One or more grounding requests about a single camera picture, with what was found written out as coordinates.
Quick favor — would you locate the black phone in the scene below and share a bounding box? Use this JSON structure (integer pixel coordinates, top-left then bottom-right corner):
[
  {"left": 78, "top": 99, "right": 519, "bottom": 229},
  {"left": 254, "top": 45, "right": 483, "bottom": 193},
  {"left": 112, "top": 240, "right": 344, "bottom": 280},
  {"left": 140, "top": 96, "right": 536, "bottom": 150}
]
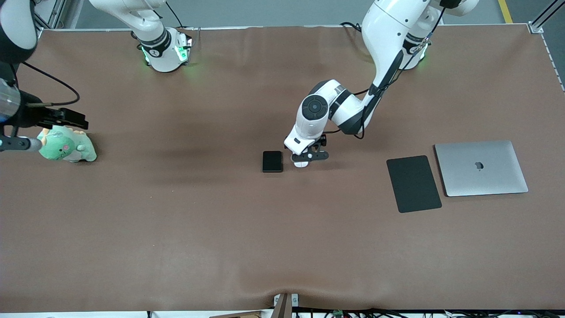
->
[{"left": 262, "top": 151, "right": 283, "bottom": 173}]

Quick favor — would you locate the black mouse pad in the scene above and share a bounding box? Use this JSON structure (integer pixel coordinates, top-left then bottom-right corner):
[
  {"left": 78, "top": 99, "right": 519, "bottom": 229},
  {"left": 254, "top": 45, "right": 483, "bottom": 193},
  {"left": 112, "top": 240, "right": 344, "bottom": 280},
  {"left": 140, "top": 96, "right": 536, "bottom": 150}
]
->
[{"left": 386, "top": 155, "right": 443, "bottom": 214}]

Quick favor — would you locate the green dinosaur plush toy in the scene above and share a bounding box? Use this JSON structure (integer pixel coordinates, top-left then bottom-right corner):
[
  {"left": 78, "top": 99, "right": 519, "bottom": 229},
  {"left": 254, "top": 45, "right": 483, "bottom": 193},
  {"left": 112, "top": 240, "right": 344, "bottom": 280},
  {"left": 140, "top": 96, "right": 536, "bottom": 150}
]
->
[{"left": 37, "top": 125, "right": 98, "bottom": 163}]

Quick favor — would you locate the brown table cover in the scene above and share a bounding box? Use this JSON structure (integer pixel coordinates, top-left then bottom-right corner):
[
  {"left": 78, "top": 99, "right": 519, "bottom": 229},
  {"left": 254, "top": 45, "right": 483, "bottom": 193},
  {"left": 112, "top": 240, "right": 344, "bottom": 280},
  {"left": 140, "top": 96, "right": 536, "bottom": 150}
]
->
[{"left": 0, "top": 24, "right": 565, "bottom": 313}]

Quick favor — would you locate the silver laptop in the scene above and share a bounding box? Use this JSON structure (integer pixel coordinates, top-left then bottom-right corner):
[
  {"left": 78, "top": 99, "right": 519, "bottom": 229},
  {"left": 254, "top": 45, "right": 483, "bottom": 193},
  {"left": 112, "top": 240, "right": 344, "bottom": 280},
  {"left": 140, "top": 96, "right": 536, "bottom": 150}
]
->
[{"left": 434, "top": 140, "right": 529, "bottom": 197}]

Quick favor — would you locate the aluminium frame post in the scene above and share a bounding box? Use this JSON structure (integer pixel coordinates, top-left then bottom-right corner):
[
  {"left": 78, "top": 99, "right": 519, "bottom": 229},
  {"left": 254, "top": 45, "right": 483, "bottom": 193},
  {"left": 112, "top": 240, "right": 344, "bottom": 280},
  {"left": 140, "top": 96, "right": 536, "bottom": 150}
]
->
[
  {"left": 33, "top": 0, "right": 84, "bottom": 30},
  {"left": 529, "top": 0, "right": 565, "bottom": 34}
]

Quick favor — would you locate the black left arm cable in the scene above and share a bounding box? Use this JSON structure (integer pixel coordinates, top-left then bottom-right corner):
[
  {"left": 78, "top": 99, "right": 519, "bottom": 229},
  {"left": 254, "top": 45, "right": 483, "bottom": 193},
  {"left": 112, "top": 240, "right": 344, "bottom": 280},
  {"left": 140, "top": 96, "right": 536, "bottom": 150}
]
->
[{"left": 324, "top": 9, "right": 442, "bottom": 140}]

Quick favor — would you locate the black left base cable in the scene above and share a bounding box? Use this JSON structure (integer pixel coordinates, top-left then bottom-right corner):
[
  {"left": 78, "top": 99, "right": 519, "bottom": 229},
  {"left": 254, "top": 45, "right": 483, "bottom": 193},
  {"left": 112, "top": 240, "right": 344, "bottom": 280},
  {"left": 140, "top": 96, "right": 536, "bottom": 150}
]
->
[{"left": 340, "top": 21, "right": 376, "bottom": 50}]

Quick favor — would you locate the metal table edge bracket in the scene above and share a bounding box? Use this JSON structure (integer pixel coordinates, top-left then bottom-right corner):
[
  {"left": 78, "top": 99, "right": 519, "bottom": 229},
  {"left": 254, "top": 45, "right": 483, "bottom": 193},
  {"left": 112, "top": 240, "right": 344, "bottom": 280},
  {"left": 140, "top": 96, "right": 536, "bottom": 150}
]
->
[{"left": 272, "top": 293, "right": 300, "bottom": 318}]

